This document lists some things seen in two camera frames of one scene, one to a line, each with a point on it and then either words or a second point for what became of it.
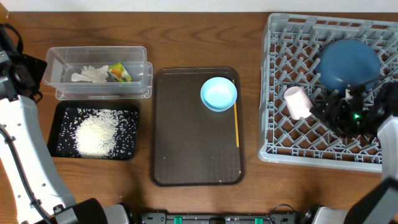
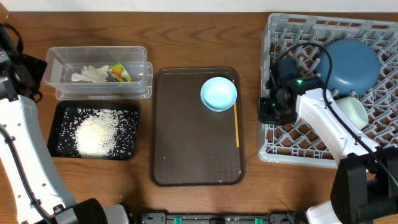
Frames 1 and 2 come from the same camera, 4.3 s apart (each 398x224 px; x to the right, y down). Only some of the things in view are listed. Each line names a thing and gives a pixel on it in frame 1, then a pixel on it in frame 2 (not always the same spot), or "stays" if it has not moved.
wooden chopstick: [236, 121] stays
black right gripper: [336, 108] → [265, 117]
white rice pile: [96, 136] stays
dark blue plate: [347, 63] stays
